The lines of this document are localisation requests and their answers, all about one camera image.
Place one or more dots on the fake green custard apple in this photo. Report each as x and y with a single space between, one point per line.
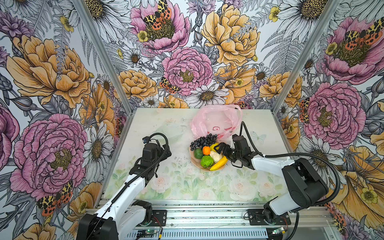
207 162

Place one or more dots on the aluminium frame post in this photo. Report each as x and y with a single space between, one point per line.
321 25
96 39

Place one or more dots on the pink plastic bag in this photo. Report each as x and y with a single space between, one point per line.
220 120

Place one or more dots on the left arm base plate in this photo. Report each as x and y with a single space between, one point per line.
159 218

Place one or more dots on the right aluminium frame post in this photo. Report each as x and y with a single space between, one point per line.
321 25

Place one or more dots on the green circuit board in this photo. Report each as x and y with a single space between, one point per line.
146 234
278 231

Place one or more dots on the green circuit board left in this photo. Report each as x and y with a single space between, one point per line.
146 234

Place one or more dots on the fake green lime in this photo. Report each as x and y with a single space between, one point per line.
198 154

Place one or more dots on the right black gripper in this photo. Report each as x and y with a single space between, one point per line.
221 146

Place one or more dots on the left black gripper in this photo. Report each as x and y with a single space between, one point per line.
167 155

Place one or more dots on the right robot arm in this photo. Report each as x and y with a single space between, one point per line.
305 186

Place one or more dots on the aluminium front rail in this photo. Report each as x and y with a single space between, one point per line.
220 216

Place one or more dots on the fake black grape bunch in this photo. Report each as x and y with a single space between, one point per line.
201 142

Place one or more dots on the fake orange fruit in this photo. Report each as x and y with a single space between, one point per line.
206 150

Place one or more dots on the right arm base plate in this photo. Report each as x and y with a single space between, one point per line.
260 217

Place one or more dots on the fake yellow banana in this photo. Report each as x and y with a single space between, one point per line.
222 162

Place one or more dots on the white slotted cable duct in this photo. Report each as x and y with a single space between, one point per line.
215 234

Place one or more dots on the left aluminium frame post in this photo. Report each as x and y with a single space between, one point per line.
96 39

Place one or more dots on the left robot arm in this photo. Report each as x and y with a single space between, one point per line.
122 213

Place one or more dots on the pink petal-shaped bowl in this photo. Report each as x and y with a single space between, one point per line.
197 162

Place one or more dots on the fake yellow lemon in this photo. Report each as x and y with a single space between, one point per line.
212 147

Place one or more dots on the green circuit board right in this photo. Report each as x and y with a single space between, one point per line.
278 231

